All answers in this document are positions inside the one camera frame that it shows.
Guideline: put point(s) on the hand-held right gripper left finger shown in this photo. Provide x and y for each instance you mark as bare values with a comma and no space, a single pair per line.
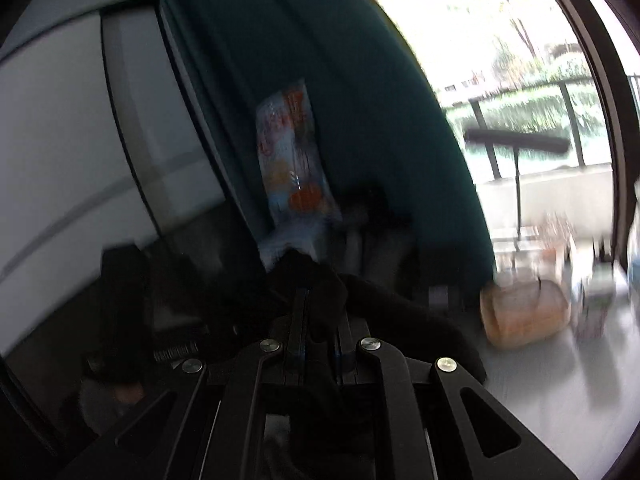
298,355

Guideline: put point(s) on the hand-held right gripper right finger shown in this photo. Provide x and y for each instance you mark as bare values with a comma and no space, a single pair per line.
343,355

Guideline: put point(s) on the teal curtain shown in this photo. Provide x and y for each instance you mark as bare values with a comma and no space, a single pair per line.
325,60

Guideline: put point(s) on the white and orange snack packet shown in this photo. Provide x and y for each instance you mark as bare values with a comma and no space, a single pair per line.
290,160

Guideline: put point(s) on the cream mug with bear print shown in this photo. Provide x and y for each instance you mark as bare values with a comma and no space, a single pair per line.
525,315

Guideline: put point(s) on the black balcony railing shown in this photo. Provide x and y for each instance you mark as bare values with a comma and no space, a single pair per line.
568,110

